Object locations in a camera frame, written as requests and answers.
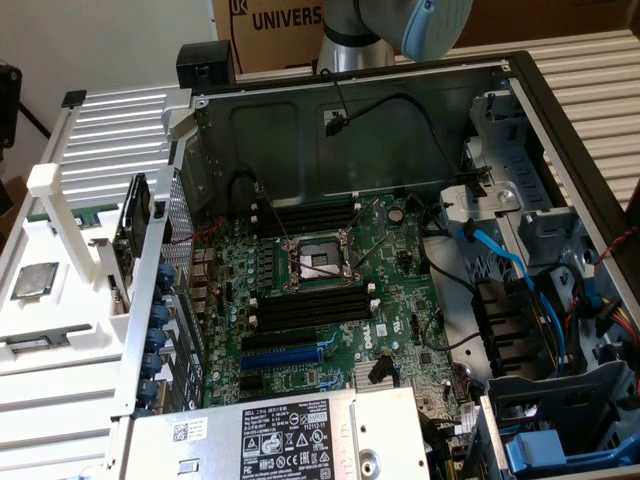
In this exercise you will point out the long black expansion slot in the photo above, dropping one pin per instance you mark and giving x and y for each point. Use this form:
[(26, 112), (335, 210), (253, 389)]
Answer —
[(280, 340)]

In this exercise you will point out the open black silver pc case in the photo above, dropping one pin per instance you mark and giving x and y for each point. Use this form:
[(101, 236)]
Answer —
[(280, 150)]

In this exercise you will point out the green circuit board strip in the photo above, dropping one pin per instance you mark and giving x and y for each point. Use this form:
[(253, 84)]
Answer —
[(90, 218)]

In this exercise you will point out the ram stick with white label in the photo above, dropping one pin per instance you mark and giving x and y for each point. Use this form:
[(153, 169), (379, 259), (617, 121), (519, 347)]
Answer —
[(31, 345)]

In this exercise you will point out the short black expansion slot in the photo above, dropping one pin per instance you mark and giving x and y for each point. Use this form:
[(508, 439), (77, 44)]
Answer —
[(251, 384)]

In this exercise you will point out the silver cpu chip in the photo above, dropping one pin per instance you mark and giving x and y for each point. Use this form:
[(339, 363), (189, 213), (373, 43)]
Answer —
[(35, 280)]

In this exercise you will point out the blue grey drive cage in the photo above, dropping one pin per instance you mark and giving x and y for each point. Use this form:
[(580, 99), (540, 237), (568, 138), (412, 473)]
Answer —
[(550, 395)]

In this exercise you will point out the white parts rack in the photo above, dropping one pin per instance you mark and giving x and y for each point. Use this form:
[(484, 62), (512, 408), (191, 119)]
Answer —
[(75, 300)]

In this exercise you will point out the silver power supply with label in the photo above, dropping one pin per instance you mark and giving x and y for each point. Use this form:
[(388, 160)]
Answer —
[(210, 440)]

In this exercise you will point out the black graphics card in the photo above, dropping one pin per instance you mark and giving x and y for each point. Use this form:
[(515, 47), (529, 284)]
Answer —
[(135, 220)]

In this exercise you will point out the thin metal locking lever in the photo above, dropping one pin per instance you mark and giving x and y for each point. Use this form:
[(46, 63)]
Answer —
[(369, 252), (276, 217)]

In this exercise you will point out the silver cpu socket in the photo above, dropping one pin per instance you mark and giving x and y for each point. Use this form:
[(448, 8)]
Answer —
[(320, 260)]

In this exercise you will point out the ram slot with white latches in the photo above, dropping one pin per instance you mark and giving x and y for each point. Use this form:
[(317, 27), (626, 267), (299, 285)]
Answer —
[(312, 303), (317, 320), (305, 220), (305, 206)]

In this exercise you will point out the silver finned heat sink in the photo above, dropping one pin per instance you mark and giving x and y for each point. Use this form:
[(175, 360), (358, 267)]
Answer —
[(387, 375)]

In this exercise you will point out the printed cardboard box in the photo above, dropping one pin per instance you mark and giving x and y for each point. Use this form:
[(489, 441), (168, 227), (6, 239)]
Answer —
[(270, 45)]

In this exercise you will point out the blue card retainer clip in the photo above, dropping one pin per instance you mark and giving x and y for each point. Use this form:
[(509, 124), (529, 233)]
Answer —
[(146, 392), (156, 338), (159, 314), (151, 365), (166, 276)]

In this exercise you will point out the black box device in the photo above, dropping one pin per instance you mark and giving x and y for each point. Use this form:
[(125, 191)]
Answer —
[(205, 62)]

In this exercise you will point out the black plastic end cap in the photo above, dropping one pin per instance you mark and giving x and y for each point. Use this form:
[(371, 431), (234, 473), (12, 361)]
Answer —
[(74, 98)]

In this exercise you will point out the blue expansion slot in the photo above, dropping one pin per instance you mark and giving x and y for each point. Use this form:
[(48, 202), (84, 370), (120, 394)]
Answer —
[(280, 357)]

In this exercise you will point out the silver coin battery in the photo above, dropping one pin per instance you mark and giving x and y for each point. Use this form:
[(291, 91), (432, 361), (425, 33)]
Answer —
[(396, 214)]

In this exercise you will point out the green dell motherboard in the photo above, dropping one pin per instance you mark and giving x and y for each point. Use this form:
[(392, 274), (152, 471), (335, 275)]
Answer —
[(400, 300)]

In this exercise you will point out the black plastic fan shroud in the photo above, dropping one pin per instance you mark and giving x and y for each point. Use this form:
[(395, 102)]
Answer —
[(510, 325)]

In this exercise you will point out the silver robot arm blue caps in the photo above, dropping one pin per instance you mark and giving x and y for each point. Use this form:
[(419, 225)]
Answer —
[(350, 50)]

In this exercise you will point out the plain brown cardboard box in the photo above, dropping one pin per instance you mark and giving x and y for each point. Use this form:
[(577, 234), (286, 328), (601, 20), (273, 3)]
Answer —
[(550, 20)]

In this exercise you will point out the silver metal disk bay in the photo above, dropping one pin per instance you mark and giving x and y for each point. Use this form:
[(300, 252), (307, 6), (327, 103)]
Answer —
[(500, 150)]

